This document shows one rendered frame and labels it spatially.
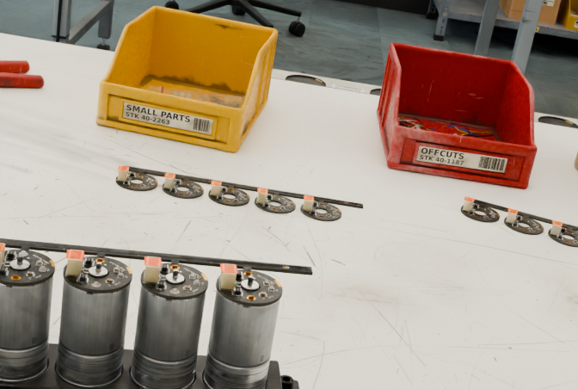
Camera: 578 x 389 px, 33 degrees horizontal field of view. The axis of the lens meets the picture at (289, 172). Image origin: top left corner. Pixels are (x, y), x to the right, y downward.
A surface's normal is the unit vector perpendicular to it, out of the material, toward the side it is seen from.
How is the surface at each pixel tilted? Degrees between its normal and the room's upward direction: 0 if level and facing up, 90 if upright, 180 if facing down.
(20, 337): 90
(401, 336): 0
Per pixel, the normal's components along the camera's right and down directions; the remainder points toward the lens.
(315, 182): 0.15, -0.92
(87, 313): -0.04, 0.37
